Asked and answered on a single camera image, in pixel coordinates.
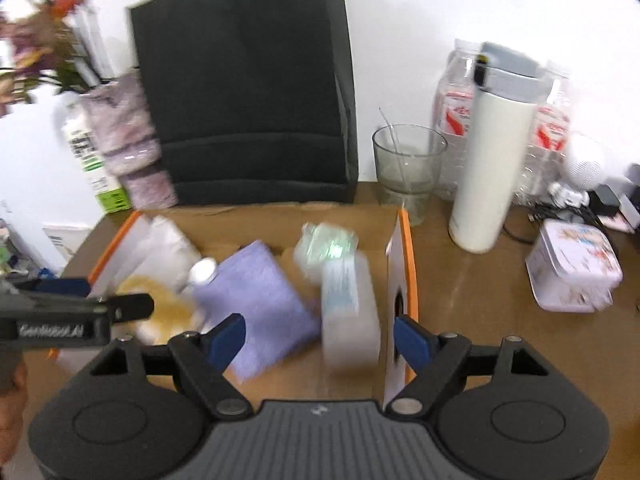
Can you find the brown wooden desktop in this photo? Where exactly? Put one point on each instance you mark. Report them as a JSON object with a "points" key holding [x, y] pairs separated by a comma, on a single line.
{"points": [[475, 300]]}

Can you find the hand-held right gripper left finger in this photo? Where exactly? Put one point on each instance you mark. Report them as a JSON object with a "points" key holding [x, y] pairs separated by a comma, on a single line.
{"points": [[227, 341]]}

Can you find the black paper bag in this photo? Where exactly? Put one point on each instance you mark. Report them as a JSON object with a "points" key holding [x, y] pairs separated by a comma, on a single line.
{"points": [[240, 85]]}

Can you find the clear plastic water bottle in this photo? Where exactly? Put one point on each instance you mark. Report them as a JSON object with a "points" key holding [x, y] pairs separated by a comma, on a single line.
{"points": [[452, 115], [547, 130]]}

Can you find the white tissue pack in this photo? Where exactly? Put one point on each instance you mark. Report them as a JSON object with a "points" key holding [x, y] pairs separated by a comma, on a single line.
{"points": [[347, 330]]}

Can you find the green wrapped packet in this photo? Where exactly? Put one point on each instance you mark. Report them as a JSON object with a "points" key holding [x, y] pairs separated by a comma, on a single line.
{"points": [[325, 245]]}

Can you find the blue white clutter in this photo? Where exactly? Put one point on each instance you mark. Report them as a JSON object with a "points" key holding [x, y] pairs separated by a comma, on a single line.
{"points": [[17, 255]]}

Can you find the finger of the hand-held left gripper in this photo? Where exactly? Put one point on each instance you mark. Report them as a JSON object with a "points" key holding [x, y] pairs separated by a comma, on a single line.
{"points": [[132, 306], [65, 286]]}

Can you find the white thermos bottle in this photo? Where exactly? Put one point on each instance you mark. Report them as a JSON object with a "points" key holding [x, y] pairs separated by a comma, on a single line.
{"points": [[492, 170]]}

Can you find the purple patterned wrapped vase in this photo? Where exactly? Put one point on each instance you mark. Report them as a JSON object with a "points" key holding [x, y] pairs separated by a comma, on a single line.
{"points": [[125, 140]]}

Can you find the white storage box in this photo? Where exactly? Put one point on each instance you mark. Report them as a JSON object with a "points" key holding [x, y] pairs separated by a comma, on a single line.
{"points": [[62, 245]]}

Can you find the white round speaker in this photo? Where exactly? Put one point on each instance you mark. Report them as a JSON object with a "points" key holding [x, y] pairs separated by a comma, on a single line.
{"points": [[582, 160]]}

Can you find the pink flower bouquet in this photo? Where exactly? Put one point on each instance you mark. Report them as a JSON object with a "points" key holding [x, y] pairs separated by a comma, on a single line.
{"points": [[45, 35]]}

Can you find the clear glass stirrer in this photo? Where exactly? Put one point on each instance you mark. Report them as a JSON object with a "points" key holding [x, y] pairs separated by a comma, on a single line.
{"points": [[395, 140]]}

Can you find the white green drink carton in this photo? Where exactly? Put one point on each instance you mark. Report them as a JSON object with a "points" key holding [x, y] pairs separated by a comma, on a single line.
{"points": [[87, 155]]}

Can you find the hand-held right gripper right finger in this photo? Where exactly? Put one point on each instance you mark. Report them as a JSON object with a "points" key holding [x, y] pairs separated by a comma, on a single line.
{"points": [[412, 342]]}

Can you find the white plastic bag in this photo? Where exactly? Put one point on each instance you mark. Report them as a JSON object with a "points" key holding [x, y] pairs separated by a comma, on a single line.
{"points": [[570, 265]]}

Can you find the clear glass cup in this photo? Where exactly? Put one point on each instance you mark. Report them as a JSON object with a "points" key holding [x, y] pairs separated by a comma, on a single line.
{"points": [[407, 180]]}

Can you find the person's left forearm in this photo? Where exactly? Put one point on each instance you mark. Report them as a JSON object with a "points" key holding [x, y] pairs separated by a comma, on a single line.
{"points": [[10, 410]]}

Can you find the red cardboard box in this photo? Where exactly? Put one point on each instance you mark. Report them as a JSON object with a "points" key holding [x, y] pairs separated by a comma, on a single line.
{"points": [[250, 230]]}

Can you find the purple cloth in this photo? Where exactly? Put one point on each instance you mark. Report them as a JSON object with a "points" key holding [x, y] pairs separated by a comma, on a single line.
{"points": [[265, 300]]}

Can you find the white plastic packet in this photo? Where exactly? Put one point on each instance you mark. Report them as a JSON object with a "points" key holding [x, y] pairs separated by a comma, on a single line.
{"points": [[165, 245]]}

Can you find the yellow food packet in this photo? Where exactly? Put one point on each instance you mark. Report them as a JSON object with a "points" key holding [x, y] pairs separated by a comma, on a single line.
{"points": [[160, 295]]}

